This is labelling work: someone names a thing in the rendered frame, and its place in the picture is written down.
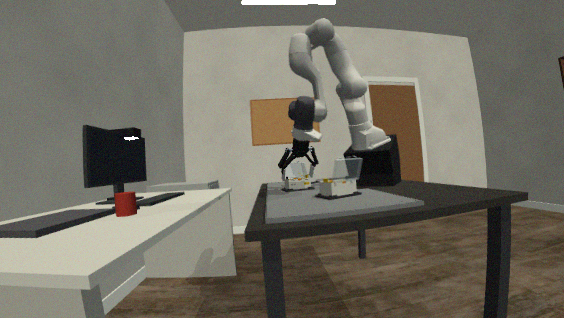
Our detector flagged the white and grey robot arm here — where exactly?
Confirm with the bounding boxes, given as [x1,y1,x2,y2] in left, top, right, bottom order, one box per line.
[288,18,391,151]

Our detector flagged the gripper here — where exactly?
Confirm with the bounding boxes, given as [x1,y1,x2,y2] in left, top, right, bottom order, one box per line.
[278,138,319,181]

